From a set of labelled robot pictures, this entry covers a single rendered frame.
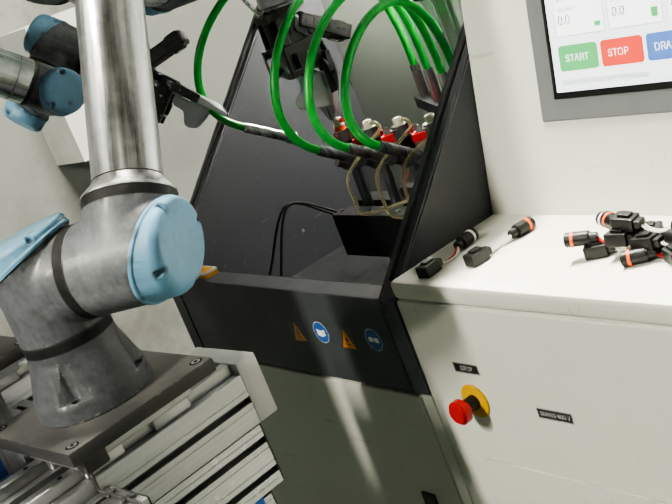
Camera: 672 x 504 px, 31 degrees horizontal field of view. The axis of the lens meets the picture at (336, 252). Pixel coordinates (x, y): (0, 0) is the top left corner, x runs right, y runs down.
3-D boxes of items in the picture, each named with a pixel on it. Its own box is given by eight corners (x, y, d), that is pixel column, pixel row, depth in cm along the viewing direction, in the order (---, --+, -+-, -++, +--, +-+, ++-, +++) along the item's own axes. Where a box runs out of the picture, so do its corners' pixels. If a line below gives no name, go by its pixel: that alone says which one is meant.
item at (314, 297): (206, 352, 228) (173, 278, 224) (224, 341, 230) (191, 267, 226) (413, 393, 178) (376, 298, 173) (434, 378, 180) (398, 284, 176)
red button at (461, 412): (449, 428, 167) (437, 396, 166) (469, 413, 169) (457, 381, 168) (475, 434, 163) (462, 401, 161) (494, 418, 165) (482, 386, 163)
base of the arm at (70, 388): (77, 434, 141) (42, 361, 138) (20, 421, 153) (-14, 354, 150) (174, 369, 150) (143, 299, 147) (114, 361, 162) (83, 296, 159)
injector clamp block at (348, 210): (360, 289, 217) (330, 213, 212) (399, 264, 222) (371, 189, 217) (490, 301, 189) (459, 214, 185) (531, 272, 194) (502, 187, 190)
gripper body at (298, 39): (272, 86, 203) (246, 18, 199) (310, 66, 207) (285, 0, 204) (298, 82, 197) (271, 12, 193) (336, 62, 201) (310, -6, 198)
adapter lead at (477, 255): (475, 268, 161) (470, 254, 161) (465, 267, 163) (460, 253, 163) (539, 228, 167) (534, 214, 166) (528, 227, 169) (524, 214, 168)
